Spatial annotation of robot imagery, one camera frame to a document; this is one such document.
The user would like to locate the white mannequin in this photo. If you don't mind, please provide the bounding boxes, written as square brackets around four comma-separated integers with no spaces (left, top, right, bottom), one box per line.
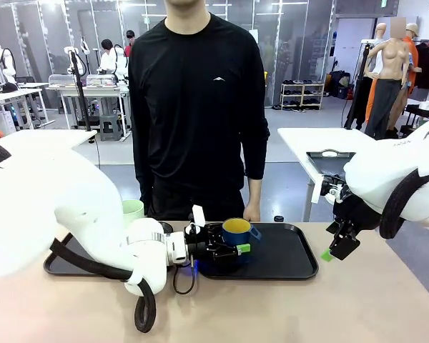
[373,22,389,74]

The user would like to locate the pale green plastic cup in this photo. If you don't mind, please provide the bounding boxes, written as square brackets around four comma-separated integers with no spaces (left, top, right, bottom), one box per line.
[122,199,146,228]

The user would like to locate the grey plastic stool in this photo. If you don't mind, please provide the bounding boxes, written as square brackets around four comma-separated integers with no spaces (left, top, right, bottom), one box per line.
[99,114,124,141]

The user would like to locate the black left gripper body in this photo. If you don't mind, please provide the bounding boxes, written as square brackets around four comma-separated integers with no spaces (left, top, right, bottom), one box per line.
[184,223,216,259]

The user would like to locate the left arm black cable sleeve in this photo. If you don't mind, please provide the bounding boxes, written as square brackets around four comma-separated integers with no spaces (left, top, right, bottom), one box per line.
[0,138,157,334]

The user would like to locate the clear plastic container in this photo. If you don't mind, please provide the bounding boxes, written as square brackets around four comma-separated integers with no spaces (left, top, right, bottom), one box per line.
[86,74,119,89]
[48,74,75,89]

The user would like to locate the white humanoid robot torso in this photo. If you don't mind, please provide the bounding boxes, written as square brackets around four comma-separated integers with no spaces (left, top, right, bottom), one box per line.
[0,44,19,86]

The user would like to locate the wooden shoe rack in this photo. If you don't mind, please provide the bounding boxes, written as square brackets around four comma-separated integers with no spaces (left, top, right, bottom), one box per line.
[280,79,325,111]

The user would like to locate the black tray with handle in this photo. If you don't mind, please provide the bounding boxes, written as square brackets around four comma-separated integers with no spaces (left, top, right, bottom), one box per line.
[305,149,357,177]

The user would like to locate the mannequin in orange clothes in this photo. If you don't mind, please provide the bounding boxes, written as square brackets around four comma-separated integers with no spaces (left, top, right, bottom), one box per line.
[402,22,423,96]

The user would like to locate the person's left forearm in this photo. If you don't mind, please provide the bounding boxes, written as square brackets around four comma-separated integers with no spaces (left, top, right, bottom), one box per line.
[244,131,271,209]

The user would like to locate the white side table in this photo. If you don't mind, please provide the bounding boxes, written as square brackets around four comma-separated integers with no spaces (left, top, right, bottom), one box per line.
[277,126,429,223]
[0,129,99,169]

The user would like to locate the black plastic serving tray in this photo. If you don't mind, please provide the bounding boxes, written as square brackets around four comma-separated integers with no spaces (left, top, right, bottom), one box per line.
[43,221,173,278]
[196,222,320,280]

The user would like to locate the person's left hand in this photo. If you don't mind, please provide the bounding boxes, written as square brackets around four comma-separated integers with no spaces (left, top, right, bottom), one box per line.
[242,204,262,223]

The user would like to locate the blue mug yellow inside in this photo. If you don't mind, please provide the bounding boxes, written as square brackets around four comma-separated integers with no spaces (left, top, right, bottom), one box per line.
[221,218,263,266]

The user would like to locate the background person red top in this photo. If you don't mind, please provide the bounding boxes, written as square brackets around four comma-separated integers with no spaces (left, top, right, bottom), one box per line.
[124,29,137,59]

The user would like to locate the beige mannequin grey trousers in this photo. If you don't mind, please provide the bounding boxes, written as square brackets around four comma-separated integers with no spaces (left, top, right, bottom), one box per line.
[363,17,413,141]

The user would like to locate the person's right forearm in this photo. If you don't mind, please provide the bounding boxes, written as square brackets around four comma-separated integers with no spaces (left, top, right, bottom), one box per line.
[132,142,155,216]

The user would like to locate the white background desk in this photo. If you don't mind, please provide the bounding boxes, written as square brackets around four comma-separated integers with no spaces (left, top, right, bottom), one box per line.
[0,86,50,131]

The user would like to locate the arm black cable sleeve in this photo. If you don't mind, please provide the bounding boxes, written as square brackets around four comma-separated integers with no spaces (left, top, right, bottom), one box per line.
[378,167,429,240]
[0,138,157,334]

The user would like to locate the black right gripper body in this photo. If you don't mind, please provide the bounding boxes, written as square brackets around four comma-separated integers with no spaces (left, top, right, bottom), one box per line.
[333,194,382,232]

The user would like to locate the background person white clothes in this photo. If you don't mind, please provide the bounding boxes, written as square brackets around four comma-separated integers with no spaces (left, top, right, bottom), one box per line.
[99,38,120,78]

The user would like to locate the person in black shirt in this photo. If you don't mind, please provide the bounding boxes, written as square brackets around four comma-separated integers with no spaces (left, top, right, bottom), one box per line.
[127,0,271,223]

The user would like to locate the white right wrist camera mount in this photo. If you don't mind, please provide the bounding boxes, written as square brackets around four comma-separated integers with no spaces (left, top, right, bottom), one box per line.
[319,175,346,205]

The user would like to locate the white background workbench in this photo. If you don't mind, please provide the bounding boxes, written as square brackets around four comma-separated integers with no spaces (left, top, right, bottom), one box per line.
[45,84,132,130]

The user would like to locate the right arm black cable sleeve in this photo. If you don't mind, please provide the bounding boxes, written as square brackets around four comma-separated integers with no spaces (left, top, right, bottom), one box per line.
[378,167,429,240]

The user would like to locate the black bags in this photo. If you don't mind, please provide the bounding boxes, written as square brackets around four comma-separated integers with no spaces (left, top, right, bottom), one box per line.
[325,70,353,101]

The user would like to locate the black tripod stand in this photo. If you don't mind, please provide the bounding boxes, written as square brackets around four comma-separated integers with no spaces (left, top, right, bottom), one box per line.
[66,48,98,144]
[342,41,375,131]

